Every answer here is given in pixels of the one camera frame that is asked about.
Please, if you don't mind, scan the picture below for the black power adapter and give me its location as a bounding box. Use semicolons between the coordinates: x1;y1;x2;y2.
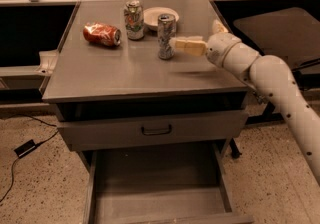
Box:
14;140;36;158

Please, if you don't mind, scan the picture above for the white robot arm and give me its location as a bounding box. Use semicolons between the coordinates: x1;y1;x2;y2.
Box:
169;21;320;183

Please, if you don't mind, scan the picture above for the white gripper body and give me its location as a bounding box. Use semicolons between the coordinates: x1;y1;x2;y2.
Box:
206;33;241;67

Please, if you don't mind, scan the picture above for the black floor cable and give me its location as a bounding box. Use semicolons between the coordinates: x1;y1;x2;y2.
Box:
0;113;60;203

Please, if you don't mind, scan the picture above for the grey drawer cabinet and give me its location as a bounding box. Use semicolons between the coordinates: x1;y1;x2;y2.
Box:
41;0;261;224

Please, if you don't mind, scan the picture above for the silver redbull can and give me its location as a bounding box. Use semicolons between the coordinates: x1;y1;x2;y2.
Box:
157;13;176;60

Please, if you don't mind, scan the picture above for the green white soda can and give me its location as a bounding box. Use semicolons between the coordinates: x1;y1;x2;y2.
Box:
124;0;144;40

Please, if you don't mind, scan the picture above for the open grey middle drawer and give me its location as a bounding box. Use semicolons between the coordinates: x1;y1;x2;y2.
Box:
83;142;254;224

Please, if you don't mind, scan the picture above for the red soda can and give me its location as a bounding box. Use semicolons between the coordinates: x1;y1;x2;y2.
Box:
83;22;121;47

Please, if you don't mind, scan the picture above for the white plastic bracket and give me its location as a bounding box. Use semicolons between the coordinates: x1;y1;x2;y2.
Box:
36;50;59;75

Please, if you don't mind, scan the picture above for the black drawer handle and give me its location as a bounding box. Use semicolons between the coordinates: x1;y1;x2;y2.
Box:
141;124;172;136

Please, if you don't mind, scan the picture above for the grey top drawer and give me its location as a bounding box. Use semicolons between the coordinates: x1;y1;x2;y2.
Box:
58;110;248;151

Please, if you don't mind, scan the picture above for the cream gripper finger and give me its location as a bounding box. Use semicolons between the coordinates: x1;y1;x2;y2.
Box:
169;36;207;56
212;19;228;34

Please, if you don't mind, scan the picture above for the white paper bowl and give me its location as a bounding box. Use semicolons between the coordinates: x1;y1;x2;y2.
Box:
144;7;179;31

